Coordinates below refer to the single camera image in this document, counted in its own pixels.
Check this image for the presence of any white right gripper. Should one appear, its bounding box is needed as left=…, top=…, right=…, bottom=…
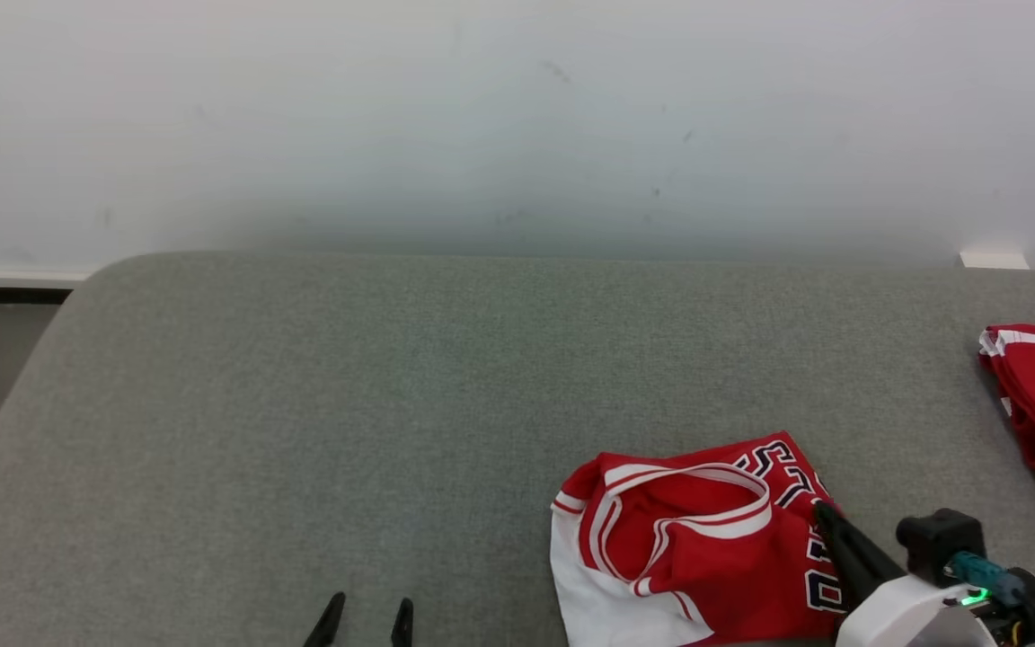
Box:
left=814, top=501, right=1035, bottom=647

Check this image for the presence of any teal right camera plug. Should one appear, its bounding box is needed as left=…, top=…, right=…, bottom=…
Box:
left=949, top=551, right=1028, bottom=609

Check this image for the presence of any white and black baseboard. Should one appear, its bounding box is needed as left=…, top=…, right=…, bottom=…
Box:
left=0, top=264, right=98, bottom=305

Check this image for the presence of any red and white basketball jersey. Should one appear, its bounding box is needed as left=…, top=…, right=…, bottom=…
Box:
left=549, top=431, right=853, bottom=647

